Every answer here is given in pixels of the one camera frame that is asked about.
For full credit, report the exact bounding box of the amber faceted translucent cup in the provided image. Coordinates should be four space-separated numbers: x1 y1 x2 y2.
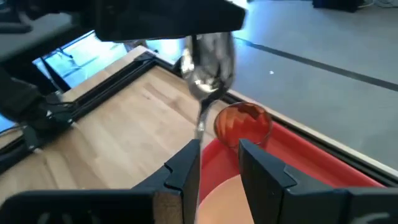
213 101 274 149

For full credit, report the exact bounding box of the black table frame rail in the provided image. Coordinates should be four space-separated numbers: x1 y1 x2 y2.
70 52 158 121

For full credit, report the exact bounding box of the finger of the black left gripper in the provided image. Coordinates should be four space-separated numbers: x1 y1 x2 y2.
93 0 247 42

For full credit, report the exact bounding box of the silver metal spoon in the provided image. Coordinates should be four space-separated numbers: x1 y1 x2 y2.
180 32 236 147

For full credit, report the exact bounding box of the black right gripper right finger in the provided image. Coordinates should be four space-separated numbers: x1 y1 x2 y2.
238 138 398 224

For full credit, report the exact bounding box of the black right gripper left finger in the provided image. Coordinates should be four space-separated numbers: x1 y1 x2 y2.
0 138 201 224

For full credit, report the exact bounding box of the red plastic tray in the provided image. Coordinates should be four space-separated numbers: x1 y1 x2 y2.
198 120 387 205

